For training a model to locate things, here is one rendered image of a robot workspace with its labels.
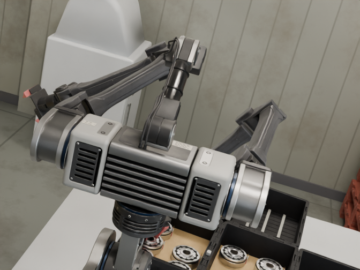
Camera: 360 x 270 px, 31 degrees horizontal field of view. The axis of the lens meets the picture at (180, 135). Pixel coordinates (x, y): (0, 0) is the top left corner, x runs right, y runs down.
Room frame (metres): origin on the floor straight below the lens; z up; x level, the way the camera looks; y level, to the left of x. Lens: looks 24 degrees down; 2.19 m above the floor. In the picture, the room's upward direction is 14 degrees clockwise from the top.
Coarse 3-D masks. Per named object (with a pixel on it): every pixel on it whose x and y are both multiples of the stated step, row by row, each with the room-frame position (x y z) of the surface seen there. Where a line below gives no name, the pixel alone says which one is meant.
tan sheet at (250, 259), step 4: (220, 248) 2.10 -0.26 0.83; (216, 256) 2.04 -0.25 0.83; (216, 260) 2.01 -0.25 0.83; (248, 260) 2.06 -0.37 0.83; (252, 260) 2.07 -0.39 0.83; (256, 260) 2.08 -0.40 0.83; (212, 264) 1.98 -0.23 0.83; (216, 264) 1.99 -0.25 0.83; (220, 264) 1.99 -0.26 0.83; (248, 264) 2.04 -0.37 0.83; (252, 264) 2.05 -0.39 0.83; (212, 268) 1.96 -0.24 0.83; (216, 268) 1.96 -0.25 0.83; (220, 268) 1.97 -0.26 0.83; (224, 268) 1.97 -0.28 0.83; (228, 268) 1.98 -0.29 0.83; (232, 268) 1.99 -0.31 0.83; (236, 268) 1.99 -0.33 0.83; (240, 268) 2.00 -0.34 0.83; (244, 268) 2.01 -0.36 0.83; (248, 268) 2.01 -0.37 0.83; (252, 268) 2.02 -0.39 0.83
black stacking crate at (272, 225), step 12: (276, 192) 2.49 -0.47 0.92; (276, 204) 2.49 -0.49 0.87; (288, 204) 2.48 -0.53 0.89; (300, 204) 2.47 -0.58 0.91; (264, 216) 2.43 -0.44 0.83; (276, 216) 2.46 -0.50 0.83; (288, 216) 2.48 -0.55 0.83; (300, 216) 2.47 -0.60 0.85; (276, 228) 2.35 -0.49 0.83; (288, 228) 2.38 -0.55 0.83; (288, 240) 2.29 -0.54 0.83
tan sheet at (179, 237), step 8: (176, 232) 2.13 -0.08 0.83; (184, 232) 2.14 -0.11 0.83; (168, 240) 2.06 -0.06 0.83; (176, 240) 2.08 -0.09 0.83; (184, 240) 2.09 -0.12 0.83; (192, 240) 2.11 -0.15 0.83; (200, 240) 2.12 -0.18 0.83; (168, 248) 2.01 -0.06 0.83; (200, 248) 2.07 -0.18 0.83; (160, 256) 1.95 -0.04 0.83; (168, 256) 1.96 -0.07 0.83
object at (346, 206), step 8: (352, 184) 4.17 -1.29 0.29; (352, 192) 4.09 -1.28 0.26; (344, 200) 4.22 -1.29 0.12; (352, 200) 4.15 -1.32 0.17; (344, 208) 4.12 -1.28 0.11; (352, 208) 4.07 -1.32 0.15; (344, 216) 4.17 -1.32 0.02; (352, 216) 3.84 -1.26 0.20; (344, 224) 3.91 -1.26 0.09; (352, 224) 3.81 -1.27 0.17
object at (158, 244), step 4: (156, 240) 2.00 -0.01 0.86; (160, 240) 2.00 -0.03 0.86; (144, 244) 1.96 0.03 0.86; (148, 244) 1.96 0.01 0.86; (152, 244) 1.96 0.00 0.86; (156, 244) 1.97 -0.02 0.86; (160, 244) 1.98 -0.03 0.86; (148, 248) 1.94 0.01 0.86; (152, 248) 1.94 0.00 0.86; (156, 248) 1.95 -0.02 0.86
